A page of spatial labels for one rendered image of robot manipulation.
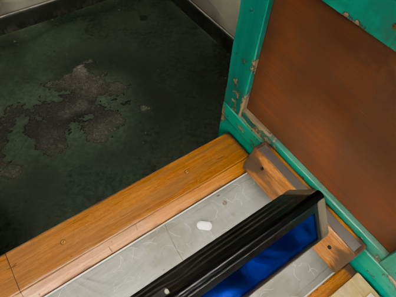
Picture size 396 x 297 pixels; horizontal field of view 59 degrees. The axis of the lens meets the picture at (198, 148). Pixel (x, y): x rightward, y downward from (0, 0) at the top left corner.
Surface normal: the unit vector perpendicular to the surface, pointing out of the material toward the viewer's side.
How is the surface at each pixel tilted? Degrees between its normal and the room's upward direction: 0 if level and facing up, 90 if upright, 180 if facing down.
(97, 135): 0
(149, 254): 0
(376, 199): 90
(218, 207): 0
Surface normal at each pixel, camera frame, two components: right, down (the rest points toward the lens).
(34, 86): 0.05, -0.56
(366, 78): -0.82, 0.45
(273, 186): -0.73, 0.20
